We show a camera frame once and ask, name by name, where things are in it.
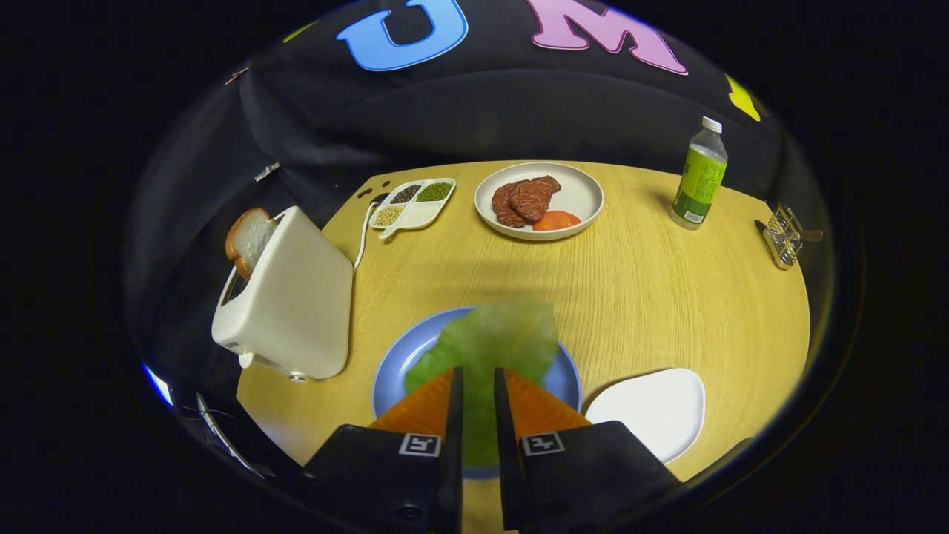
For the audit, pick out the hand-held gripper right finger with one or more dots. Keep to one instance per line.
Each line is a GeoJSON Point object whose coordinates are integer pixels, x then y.
{"type": "Point", "coordinates": [506, 460]}

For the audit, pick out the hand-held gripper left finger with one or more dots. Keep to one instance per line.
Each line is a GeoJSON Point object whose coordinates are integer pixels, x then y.
{"type": "Point", "coordinates": [454, 445]}

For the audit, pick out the green lettuce leaf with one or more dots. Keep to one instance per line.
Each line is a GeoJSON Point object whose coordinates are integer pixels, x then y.
{"type": "Point", "coordinates": [489, 341]}

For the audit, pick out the brown crust bread slice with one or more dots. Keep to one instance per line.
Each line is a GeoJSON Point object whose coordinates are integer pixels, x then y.
{"type": "Point", "coordinates": [248, 237]}

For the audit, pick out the blue plate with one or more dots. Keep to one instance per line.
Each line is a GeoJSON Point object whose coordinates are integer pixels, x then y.
{"type": "Point", "coordinates": [404, 362]}

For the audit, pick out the white rounded square plate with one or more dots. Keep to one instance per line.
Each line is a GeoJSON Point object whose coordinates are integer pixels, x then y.
{"type": "Point", "coordinates": [652, 411]}

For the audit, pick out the white toaster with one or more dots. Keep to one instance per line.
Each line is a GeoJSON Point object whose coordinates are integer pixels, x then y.
{"type": "Point", "coordinates": [296, 297]}

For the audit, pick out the white divided seed dish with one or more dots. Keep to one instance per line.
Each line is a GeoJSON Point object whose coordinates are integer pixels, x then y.
{"type": "Point", "coordinates": [419, 216]}

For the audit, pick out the thin silver edged device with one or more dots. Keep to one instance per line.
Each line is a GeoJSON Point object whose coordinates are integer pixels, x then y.
{"type": "Point", "coordinates": [222, 437]}

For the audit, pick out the brown meat patty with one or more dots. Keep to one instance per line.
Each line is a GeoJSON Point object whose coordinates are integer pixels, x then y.
{"type": "Point", "coordinates": [535, 196]}
{"type": "Point", "coordinates": [504, 208]}

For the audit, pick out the red tomato slice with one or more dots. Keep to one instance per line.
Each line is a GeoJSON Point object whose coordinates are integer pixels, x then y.
{"type": "Point", "coordinates": [556, 220]}

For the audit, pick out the round white plate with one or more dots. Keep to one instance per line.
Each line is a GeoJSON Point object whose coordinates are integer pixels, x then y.
{"type": "Point", "coordinates": [582, 193]}

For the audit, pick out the lit monitor screen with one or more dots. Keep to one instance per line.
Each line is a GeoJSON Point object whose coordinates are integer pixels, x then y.
{"type": "Point", "coordinates": [158, 384]}

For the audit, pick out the silver cloth clip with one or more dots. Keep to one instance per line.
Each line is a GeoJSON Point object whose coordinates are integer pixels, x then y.
{"type": "Point", "coordinates": [267, 172]}

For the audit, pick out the green label plastic bottle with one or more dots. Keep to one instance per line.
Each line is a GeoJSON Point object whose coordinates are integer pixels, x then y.
{"type": "Point", "coordinates": [698, 182]}

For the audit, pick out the black backdrop cloth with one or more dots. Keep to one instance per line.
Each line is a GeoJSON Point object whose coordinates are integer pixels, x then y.
{"type": "Point", "coordinates": [519, 111]}

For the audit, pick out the copper cloth clip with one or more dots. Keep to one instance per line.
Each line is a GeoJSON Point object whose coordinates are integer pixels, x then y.
{"type": "Point", "coordinates": [237, 74]}

